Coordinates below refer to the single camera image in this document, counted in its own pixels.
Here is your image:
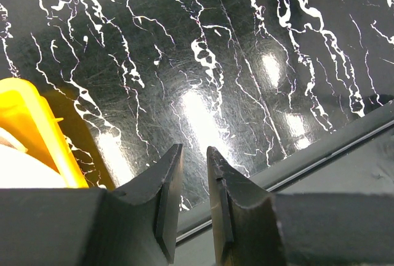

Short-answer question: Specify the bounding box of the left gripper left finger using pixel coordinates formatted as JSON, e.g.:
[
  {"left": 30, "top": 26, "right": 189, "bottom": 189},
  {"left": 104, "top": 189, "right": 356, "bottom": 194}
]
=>
[{"left": 104, "top": 144, "right": 183, "bottom": 264}]

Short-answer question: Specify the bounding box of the yellow plastic tray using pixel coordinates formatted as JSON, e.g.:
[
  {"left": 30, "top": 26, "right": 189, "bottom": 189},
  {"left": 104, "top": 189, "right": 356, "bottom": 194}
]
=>
[{"left": 1, "top": 78, "right": 88, "bottom": 188}]

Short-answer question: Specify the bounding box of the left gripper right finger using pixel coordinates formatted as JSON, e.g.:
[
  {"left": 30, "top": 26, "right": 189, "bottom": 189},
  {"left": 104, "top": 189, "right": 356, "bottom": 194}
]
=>
[{"left": 207, "top": 147, "right": 286, "bottom": 265}]

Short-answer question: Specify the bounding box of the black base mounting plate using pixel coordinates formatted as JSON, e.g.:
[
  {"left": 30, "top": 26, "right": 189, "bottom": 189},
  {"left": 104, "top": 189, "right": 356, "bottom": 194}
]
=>
[{"left": 175, "top": 102, "right": 393, "bottom": 265}]

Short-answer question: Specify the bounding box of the pink patterned towel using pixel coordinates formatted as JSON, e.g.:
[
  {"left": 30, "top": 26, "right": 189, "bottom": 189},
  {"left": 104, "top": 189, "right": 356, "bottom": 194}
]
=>
[{"left": 1, "top": 128, "right": 66, "bottom": 188}]

